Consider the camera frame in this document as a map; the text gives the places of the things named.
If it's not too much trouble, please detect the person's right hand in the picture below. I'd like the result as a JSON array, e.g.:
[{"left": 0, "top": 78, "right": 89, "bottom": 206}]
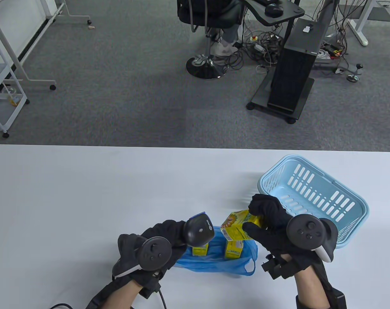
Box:
[{"left": 243, "top": 194, "right": 324, "bottom": 280}]

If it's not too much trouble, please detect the person's left hand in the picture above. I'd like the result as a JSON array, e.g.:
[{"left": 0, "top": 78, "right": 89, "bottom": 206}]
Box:
[{"left": 118, "top": 220, "right": 190, "bottom": 298}]

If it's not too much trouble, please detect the black and blue barcode scanner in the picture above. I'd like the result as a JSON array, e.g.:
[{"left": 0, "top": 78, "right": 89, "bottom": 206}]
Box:
[{"left": 184, "top": 212, "right": 215, "bottom": 248}]

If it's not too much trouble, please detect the blue plastic bag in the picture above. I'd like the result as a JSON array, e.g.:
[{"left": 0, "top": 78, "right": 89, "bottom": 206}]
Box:
[{"left": 176, "top": 226, "right": 258, "bottom": 276}]

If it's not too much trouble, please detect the light blue plastic basket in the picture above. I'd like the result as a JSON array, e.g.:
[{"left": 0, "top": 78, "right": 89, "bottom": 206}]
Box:
[{"left": 258, "top": 154, "right": 370, "bottom": 249}]

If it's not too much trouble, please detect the person's right forearm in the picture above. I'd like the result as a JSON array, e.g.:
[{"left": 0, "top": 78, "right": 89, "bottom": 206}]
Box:
[{"left": 293, "top": 261, "right": 330, "bottom": 309}]

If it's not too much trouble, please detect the person's left forearm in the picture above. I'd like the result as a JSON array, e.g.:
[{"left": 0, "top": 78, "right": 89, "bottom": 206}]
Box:
[{"left": 87, "top": 278, "right": 144, "bottom": 309}]

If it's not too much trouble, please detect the dark grey left hand controller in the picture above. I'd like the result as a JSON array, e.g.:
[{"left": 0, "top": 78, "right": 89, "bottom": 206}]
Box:
[{"left": 113, "top": 237, "right": 173, "bottom": 278}]

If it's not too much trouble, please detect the dark grey hand controller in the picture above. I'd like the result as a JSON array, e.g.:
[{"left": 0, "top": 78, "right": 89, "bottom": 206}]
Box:
[
  {"left": 113, "top": 237, "right": 173, "bottom": 278},
  {"left": 287, "top": 215, "right": 338, "bottom": 263}
]

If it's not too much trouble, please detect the dark grey right hand controller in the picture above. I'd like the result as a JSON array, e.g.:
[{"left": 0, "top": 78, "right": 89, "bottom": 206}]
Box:
[{"left": 287, "top": 215, "right": 338, "bottom": 263}]

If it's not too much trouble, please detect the black wheeled stand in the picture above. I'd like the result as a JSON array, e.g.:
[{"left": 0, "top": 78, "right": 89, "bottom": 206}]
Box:
[{"left": 246, "top": 0, "right": 340, "bottom": 125}]

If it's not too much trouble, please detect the black office chair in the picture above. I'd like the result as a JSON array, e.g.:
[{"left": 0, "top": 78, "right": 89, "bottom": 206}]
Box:
[{"left": 176, "top": 0, "right": 247, "bottom": 80}]

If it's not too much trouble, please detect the black computer tower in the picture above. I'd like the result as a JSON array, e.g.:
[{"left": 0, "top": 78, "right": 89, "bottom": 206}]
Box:
[{"left": 267, "top": 18, "right": 327, "bottom": 114}]

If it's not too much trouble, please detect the small black tripod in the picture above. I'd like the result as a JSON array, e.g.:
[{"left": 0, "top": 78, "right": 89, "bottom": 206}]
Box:
[{"left": 347, "top": 63, "right": 364, "bottom": 83}]

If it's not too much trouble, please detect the white shelf cart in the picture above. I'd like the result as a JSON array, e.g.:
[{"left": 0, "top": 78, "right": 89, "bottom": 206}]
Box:
[{"left": 0, "top": 24, "right": 30, "bottom": 139}]

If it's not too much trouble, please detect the small clear container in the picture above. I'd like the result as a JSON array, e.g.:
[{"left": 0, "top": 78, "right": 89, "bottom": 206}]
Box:
[{"left": 3, "top": 85, "right": 22, "bottom": 107}]

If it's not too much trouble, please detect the white desk leg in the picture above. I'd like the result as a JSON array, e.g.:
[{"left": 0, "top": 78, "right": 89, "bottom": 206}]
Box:
[{"left": 338, "top": 0, "right": 377, "bottom": 46}]

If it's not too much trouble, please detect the black desk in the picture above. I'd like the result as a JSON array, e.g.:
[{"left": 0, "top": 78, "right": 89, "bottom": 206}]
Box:
[{"left": 245, "top": 0, "right": 305, "bottom": 44}]

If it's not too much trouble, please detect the black computer mouse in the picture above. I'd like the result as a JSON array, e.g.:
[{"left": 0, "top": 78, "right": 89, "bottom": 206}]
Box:
[{"left": 265, "top": 3, "right": 284, "bottom": 17}]

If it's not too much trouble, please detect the dark floor mat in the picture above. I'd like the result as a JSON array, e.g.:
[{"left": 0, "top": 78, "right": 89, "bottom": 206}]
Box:
[{"left": 366, "top": 5, "right": 390, "bottom": 22}]

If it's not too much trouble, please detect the whiteboard on white stand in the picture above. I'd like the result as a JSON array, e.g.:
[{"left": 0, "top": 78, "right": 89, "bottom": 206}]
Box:
[{"left": 0, "top": 0, "right": 92, "bottom": 91}]

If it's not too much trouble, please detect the black scanner cable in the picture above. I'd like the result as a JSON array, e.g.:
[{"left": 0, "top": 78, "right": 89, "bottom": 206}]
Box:
[{"left": 50, "top": 290, "right": 167, "bottom": 309}]

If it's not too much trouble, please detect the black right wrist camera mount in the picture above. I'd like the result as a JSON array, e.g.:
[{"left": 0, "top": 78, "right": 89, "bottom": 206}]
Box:
[{"left": 295, "top": 288, "right": 347, "bottom": 309}]

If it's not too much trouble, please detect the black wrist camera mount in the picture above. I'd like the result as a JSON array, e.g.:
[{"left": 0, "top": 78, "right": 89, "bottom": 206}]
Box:
[
  {"left": 295, "top": 288, "right": 347, "bottom": 309},
  {"left": 87, "top": 286, "right": 115, "bottom": 309}
]

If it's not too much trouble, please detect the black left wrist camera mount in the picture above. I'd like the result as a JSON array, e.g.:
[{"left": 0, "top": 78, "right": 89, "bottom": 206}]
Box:
[{"left": 87, "top": 286, "right": 115, "bottom": 309}]

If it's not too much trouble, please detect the tangle of floor cables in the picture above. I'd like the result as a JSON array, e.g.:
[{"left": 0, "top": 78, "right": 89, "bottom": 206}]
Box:
[{"left": 229, "top": 30, "right": 285, "bottom": 72}]

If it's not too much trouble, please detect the tangle of hanging cables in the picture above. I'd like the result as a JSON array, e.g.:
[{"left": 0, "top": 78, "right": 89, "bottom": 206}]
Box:
[{"left": 311, "top": 0, "right": 364, "bottom": 70}]

